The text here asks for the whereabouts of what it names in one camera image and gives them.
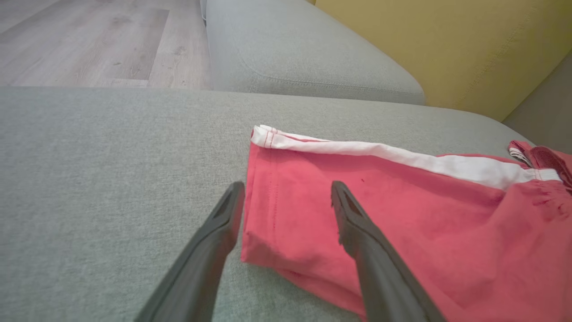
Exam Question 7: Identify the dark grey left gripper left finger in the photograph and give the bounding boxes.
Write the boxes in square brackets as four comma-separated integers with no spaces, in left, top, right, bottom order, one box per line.
[134,181,246,322]

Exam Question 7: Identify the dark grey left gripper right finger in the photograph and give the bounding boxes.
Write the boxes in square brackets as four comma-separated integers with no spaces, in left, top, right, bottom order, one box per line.
[330,180,448,322]

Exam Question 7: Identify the red shorts with white stripe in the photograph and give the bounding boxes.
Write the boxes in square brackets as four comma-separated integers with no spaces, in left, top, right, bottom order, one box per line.
[240,124,572,322]

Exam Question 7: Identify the red white numbered jersey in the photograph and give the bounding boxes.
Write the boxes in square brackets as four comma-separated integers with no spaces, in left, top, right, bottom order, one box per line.
[508,140,572,194]

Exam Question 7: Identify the grey sofa seat cushion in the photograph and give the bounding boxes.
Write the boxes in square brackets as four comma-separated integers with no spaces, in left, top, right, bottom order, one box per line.
[205,0,426,106]

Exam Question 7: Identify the yellow sofa back cushion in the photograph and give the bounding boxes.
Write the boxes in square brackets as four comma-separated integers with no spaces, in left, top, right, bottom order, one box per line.
[315,0,572,123]

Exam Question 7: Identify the grey sofa back cushion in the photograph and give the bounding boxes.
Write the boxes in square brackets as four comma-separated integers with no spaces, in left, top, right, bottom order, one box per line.
[502,51,572,155]

